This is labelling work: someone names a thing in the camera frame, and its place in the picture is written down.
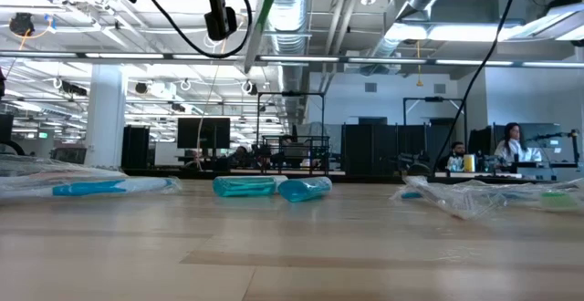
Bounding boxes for white building pillar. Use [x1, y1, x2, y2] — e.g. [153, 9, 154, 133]
[84, 62, 128, 168]

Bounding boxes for black wire toothbrush holder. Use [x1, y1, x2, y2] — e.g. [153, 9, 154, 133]
[258, 134, 331, 178]

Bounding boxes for black partition wall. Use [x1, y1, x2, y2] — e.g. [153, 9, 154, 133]
[341, 122, 457, 174]

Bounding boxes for yellow hanging cord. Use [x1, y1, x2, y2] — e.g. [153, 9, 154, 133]
[414, 39, 424, 88]

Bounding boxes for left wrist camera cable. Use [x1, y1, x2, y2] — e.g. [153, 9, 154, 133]
[144, 0, 254, 60]

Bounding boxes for black computer monitor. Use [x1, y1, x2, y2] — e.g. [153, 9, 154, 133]
[176, 117, 232, 151]
[467, 126, 495, 156]

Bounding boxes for grey computer monitor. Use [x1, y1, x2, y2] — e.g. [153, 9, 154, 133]
[519, 121, 563, 150]

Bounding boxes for blue mouthwash bottle white cap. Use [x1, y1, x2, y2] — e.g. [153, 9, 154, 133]
[276, 175, 334, 203]
[212, 174, 289, 199]

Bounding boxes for black gantry frame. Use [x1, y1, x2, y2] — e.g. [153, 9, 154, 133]
[256, 90, 326, 174]
[402, 96, 469, 156]

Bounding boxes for black cabinet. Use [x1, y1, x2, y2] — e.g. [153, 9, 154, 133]
[120, 125, 151, 170]

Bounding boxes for person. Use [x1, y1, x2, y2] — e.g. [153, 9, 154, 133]
[227, 144, 251, 170]
[444, 140, 469, 173]
[494, 121, 543, 164]

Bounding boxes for right arm supply cable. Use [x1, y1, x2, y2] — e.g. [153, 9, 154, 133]
[430, 0, 525, 174]

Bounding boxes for purple toothbrush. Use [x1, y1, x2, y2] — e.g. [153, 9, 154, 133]
[403, 175, 510, 221]

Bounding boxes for black ceiling device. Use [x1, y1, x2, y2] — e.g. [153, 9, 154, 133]
[8, 12, 36, 37]

